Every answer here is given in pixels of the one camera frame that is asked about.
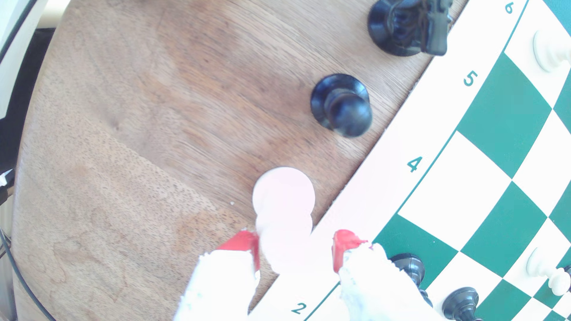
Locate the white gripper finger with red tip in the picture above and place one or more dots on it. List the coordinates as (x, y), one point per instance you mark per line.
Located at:
(379, 289)
(223, 289)

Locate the white chess pawn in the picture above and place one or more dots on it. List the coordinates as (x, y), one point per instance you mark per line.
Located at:
(542, 267)
(283, 200)
(548, 51)

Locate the black chess knight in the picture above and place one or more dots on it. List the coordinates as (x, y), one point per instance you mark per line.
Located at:
(397, 31)

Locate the green and cream chessboard mat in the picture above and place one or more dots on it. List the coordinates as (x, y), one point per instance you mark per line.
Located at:
(504, 111)

